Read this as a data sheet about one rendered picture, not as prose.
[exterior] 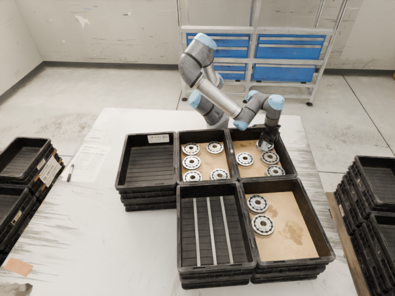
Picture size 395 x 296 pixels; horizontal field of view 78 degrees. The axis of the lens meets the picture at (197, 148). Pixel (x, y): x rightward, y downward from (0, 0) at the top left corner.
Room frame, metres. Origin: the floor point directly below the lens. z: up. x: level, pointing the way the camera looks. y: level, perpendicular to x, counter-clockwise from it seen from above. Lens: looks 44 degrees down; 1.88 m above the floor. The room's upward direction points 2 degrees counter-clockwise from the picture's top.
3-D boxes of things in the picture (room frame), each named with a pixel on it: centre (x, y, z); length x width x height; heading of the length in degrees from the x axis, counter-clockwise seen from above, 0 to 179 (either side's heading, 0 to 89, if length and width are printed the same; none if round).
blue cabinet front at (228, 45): (2.84, -0.27, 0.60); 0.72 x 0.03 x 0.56; 83
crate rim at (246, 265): (0.53, -0.05, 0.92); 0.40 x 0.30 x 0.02; 3
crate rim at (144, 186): (0.92, 0.27, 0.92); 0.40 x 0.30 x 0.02; 3
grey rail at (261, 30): (2.82, -0.67, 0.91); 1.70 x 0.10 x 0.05; 83
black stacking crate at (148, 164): (0.92, 0.27, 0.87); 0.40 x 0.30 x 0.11; 3
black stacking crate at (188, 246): (0.53, -0.05, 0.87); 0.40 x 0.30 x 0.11; 3
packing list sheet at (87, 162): (1.11, 0.73, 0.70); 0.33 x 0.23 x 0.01; 173
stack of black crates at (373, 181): (0.98, -1.24, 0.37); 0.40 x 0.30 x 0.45; 173
